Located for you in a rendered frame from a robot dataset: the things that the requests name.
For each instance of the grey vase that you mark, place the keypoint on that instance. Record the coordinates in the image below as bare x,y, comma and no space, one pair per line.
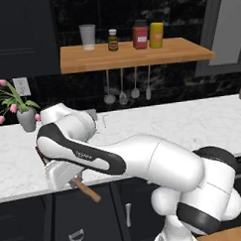
26,120

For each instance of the brown bottle with white cap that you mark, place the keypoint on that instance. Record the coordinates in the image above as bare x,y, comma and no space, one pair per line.
113,41

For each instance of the wooden cutting board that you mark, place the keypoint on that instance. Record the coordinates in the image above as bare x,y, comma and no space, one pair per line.
230,235

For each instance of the grey peeler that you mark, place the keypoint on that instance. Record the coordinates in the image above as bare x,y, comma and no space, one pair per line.
78,239

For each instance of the grey extractor hood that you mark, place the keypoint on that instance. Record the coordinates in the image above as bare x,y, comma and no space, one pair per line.
224,28

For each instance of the hanging metal ladle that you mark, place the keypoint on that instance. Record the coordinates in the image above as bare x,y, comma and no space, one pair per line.
109,98

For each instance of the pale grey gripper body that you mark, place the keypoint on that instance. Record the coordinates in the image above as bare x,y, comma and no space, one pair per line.
60,174

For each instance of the pink flowers with green leaves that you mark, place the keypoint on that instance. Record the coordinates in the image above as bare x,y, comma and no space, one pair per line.
15,99

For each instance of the dark wall cupboard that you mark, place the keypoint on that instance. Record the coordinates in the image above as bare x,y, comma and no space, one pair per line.
22,34

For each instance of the clear glass cup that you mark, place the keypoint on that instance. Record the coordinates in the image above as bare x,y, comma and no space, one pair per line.
87,36

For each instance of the dark drawer run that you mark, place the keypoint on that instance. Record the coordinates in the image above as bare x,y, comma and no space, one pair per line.
19,226

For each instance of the hanging metal slotted spatula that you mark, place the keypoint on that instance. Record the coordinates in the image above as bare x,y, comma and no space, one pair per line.
123,97

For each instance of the white wall power outlet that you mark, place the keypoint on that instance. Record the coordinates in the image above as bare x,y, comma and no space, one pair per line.
21,86

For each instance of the wooden wall shelf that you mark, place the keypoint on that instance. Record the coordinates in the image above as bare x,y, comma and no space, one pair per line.
133,57

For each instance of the red jar with dark lid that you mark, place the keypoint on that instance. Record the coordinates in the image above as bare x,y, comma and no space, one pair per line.
140,37

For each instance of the hanging narrow metal spatula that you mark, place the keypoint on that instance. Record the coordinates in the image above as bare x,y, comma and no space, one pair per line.
148,91

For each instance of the yellow jar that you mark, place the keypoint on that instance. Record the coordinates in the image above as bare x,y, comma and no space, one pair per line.
156,35

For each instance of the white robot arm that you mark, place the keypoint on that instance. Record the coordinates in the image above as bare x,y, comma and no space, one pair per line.
167,163

